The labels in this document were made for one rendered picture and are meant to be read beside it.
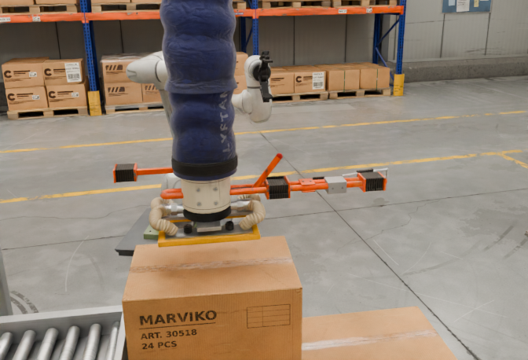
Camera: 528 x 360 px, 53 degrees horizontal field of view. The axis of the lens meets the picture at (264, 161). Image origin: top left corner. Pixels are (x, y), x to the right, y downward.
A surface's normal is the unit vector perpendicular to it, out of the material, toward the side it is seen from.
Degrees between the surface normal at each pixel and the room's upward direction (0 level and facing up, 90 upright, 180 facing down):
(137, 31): 90
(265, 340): 90
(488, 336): 0
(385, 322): 0
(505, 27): 90
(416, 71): 90
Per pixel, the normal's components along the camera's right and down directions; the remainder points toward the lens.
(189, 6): -0.17, 0.03
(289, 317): 0.11, 0.31
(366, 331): -0.01, -0.95
